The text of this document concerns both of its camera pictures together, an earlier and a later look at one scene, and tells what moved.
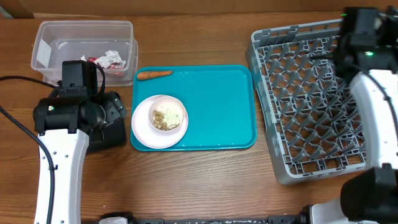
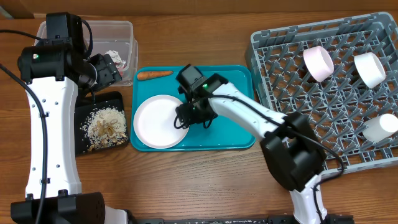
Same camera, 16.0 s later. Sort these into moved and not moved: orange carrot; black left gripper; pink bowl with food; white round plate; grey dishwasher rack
Moved: pink bowl with food; black left gripper
Not moved: orange carrot; white round plate; grey dishwasher rack
